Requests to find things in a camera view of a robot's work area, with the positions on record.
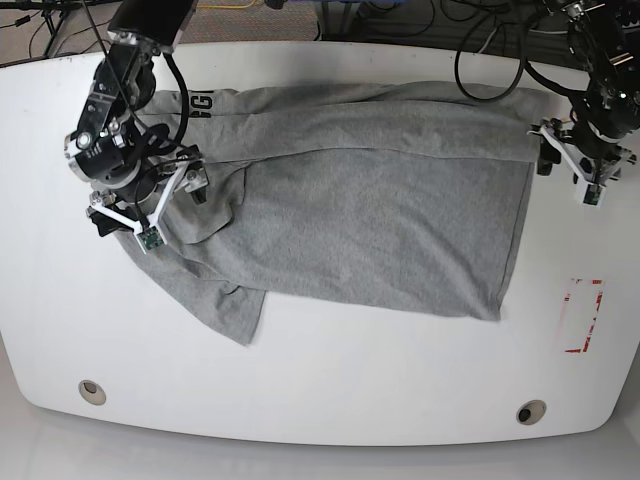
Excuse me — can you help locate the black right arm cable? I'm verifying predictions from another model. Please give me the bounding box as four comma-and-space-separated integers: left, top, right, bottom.
79, 0, 206, 231

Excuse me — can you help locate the red tape rectangle marking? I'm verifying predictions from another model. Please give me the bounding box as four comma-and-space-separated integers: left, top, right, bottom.
559, 278, 605, 354

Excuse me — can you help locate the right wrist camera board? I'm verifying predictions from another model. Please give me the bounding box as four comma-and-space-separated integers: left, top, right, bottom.
135, 226, 165, 254

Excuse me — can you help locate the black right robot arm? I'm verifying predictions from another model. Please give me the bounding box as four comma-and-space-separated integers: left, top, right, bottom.
64, 1, 209, 252

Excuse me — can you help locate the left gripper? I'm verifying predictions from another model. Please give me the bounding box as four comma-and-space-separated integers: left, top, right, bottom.
527, 118, 638, 204

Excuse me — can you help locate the grey T-shirt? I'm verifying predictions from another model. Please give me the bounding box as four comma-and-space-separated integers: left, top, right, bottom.
117, 82, 550, 345

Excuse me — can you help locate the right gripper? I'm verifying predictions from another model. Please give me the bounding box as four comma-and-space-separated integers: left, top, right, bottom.
86, 150, 209, 246

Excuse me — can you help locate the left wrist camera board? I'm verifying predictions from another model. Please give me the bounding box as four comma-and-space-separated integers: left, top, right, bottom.
582, 183, 606, 207

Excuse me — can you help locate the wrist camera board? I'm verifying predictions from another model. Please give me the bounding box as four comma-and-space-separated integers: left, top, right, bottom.
135, 226, 165, 254
582, 183, 606, 207

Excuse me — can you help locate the black tripod stand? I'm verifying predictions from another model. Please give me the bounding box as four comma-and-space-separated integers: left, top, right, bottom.
1, 1, 119, 66

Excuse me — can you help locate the right table cable grommet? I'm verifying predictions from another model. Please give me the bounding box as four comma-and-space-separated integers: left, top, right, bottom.
516, 399, 547, 426

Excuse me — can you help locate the table cable grommet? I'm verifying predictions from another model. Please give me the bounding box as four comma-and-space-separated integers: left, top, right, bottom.
516, 399, 547, 426
78, 380, 107, 406

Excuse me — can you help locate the left table cable grommet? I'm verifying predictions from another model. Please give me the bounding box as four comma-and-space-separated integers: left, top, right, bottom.
78, 380, 107, 406

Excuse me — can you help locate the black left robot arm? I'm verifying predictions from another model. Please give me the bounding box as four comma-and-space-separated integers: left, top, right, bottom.
525, 1, 639, 207

